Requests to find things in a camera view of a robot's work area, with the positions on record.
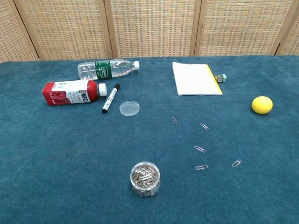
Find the clear jar of paperclips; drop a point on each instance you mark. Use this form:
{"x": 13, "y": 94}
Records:
{"x": 145, "y": 180}

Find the clear round plastic lid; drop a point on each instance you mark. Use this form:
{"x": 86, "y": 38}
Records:
{"x": 130, "y": 108}

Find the silver paperclip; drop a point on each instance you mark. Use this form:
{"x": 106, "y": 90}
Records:
{"x": 174, "y": 120}
{"x": 204, "y": 126}
{"x": 200, "y": 149}
{"x": 201, "y": 167}
{"x": 236, "y": 163}

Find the black white marker pen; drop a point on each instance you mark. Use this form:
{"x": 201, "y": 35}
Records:
{"x": 110, "y": 98}

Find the clear plastic water bottle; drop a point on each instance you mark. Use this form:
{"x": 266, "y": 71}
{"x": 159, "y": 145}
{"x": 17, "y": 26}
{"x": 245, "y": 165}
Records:
{"x": 116, "y": 68}

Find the white notepad yellow edge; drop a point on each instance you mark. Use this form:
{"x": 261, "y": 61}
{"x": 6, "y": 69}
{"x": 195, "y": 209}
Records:
{"x": 195, "y": 79}

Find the red juice bottle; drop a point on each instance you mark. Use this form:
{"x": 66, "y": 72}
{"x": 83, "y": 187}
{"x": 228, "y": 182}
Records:
{"x": 70, "y": 93}

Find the woven folding screen panel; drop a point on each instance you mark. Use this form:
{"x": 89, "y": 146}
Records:
{"x": 151, "y": 28}
{"x": 293, "y": 39}
{"x": 240, "y": 25}
{"x": 11, "y": 30}
{"x": 65, "y": 28}

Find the yellow ball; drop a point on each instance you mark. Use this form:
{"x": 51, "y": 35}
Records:
{"x": 262, "y": 105}

